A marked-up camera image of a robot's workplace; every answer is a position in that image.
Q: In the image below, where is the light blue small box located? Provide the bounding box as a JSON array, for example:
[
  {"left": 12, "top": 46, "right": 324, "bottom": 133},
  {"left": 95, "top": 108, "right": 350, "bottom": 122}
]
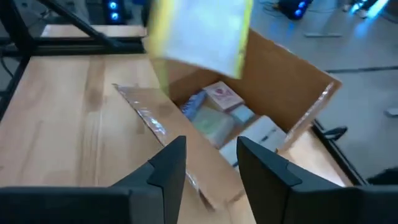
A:
[{"left": 229, "top": 105, "right": 256, "bottom": 124}]

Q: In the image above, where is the pale green plastic bag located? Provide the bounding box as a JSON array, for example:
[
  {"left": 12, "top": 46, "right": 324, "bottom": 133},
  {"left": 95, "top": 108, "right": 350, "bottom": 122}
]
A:
[{"left": 190, "top": 105, "right": 234, "bottom": 149}]

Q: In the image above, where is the long white box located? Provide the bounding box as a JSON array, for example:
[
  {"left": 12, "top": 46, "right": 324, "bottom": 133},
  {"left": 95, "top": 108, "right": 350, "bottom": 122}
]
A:
[{"left": 218, "top": 115, "right": 287, "bottom": 166}]

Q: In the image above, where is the pink printed small box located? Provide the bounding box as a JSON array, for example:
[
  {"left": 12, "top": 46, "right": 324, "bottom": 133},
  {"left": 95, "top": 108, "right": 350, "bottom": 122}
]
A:
[{"left": 203, "top": 81, "right": 246, "bottom": 113}]

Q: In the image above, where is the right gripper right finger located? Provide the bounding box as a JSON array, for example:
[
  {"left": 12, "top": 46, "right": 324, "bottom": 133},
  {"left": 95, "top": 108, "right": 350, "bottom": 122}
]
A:
[{"left": 236, "top": 136, "right": 359, "bottom": 224}]

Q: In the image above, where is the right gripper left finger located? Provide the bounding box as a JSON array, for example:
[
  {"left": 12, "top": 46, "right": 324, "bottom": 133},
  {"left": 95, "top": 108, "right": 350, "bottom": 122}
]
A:
[{"left": 110, "top": 135, "right": 188, "bottom": 224}]

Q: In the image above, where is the blue packet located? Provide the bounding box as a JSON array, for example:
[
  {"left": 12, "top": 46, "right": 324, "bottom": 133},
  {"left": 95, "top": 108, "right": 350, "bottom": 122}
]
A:
[{"left": 180, "top": 90, "right": 208, "bottom": 121}]

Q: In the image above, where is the taped brown cardboard box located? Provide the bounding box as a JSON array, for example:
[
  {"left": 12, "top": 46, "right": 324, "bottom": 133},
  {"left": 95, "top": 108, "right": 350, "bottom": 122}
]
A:
[{"left": 113, "top": 27, "right": 343, "bottom": 213}]

